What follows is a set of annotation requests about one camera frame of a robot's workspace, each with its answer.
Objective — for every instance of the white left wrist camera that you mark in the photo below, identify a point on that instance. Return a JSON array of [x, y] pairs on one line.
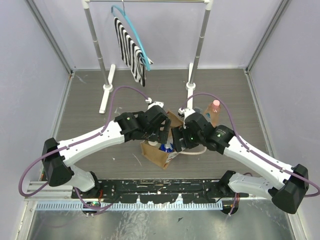
[[151, 103]]

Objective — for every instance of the grey slotted cable duct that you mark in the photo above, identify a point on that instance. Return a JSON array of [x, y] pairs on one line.
[[176, 206]]

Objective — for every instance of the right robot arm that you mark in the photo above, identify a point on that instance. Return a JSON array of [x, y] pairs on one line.
[[283, 184]]

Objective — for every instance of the clear bottle grey cap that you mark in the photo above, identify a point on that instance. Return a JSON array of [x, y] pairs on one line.
[[198, 110]]

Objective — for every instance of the black white striped cloth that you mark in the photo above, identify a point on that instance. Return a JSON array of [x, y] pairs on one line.
[[131, 54]]

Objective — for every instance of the white cap green bottle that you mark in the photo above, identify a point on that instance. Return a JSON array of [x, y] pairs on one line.
[[153, 143]]

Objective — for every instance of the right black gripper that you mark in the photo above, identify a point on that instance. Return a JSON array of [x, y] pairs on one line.
[[178, 133]]

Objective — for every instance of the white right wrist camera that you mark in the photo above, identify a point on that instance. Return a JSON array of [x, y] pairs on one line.
[[184, 113]]

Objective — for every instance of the blue clothes hanger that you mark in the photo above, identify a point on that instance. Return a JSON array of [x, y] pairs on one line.
[[135, 33]]

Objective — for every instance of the black mounting base rail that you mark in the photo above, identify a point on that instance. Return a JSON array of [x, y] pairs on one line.
[[158, 191]]

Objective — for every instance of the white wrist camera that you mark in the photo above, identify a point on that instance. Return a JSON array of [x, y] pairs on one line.
[[184, 113], [151, 103]]

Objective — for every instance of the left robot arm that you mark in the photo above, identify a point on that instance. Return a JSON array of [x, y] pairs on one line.
[[60, 157]]

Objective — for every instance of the orange blue spray bottle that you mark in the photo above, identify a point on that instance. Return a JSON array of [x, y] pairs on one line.
[[167, 147]]

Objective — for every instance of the brown canvas tote bag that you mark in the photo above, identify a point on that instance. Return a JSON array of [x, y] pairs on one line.
[[161, 158]]

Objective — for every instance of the pink cap peach bottle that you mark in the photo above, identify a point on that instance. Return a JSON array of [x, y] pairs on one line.
[[212, 112]]

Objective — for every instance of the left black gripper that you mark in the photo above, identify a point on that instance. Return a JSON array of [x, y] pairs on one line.
[[162, 128]]

